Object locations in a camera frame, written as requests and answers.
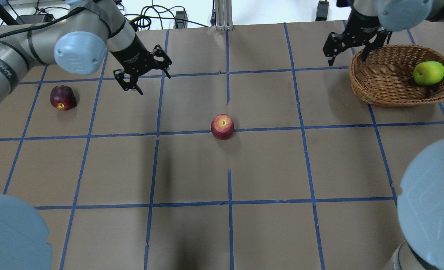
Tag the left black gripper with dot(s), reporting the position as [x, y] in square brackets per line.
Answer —
[131, 54]

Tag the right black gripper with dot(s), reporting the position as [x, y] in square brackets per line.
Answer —
[363, 26]

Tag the green apple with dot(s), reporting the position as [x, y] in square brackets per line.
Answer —
[428, 73]

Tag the dark red apple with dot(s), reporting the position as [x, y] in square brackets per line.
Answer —
[62, 97]

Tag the red yellow apple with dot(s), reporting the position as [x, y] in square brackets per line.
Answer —
[222, 127]

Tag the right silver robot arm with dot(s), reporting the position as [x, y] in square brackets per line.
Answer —
[420, 205]

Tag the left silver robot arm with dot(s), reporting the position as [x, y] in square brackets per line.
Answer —
[76, 42]

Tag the brown wicker basket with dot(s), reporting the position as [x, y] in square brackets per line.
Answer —
[386, 77]

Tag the black power adapter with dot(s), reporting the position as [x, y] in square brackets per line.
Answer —
[322, 10]

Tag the aluminium frame post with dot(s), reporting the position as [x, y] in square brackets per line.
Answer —
[222, 17]

